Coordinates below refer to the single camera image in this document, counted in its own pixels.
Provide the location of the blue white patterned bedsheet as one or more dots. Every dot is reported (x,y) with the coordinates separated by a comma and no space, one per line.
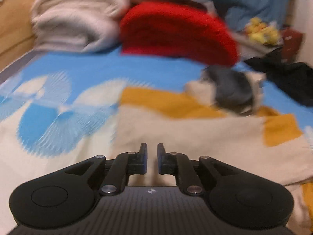
(59,118)

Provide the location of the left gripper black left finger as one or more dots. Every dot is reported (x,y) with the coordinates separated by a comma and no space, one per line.
(118,171)

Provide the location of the white folded quilt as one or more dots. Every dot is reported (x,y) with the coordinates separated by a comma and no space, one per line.
(77,25)

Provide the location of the wooden headboard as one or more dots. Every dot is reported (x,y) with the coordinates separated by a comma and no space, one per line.
(17,37)

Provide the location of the beige and mustard hooded jacket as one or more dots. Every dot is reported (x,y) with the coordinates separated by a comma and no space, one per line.
(263,142)

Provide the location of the black jacket pile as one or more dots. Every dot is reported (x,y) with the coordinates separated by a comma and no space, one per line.
(294,79)

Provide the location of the dark red cushion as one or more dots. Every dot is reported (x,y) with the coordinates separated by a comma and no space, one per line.
(292,41)

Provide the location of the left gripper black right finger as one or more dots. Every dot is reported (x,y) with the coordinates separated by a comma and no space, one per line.
(181,167)

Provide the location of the red folded quilt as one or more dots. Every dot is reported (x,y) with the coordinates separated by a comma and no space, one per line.
(173,30)

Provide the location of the yellow plush toys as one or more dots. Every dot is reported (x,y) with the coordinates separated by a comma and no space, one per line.
(261,32)

